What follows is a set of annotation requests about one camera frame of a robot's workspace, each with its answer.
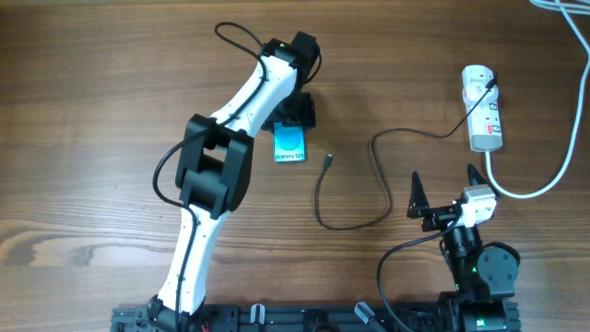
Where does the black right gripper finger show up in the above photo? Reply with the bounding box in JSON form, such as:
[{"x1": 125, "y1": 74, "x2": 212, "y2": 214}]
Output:
[
  {"x1": 408, "y1": 171, "x2": 430, "y2": 210},
  {"x1": 466, "y1": 163, "x2": 487, "y2": 186}
]

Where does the Galaxy S25 smartphone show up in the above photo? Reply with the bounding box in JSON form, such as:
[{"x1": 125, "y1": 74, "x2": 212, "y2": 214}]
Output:
[{"x1": 274, "y1": 122, "x2": 306, "y2": 162}]

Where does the black USB charging cable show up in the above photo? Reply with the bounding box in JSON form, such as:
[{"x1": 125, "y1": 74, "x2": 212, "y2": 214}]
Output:
[{"x1": 313, "y1": 76, "x2": 499, "y2": 231}]

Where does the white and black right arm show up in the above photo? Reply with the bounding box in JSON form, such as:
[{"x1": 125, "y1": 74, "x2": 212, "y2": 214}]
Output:
[{"x1": 407, "y1": 164, "x2": 522, "y2": 332}]

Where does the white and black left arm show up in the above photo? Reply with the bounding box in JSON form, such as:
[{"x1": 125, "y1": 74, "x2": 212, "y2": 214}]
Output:
[{"x1": 147, "y1": 31, "x2": 322, "y2": 331}]

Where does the white USB charger plug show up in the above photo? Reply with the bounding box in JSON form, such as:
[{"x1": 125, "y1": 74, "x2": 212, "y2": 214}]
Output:
[{"x1": 462, "y1": 78, "x2": 499, "y2": 107}]

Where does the white power strip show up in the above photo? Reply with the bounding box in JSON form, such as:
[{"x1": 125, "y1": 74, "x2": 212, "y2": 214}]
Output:
[{"x1": 462, "y1": 65, "x2": 502, "y2": 152}]

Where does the white power strip cord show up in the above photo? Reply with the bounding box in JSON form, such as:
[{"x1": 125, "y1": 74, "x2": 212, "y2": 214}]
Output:
[{"x1": 483, "y1": 0, "x2": 590, "y2": 200}]

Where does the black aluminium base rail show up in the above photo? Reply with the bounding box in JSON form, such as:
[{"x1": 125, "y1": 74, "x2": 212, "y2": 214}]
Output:
[{"x1": 109, "y1": 301, "x2": 522, "y2": 332}]

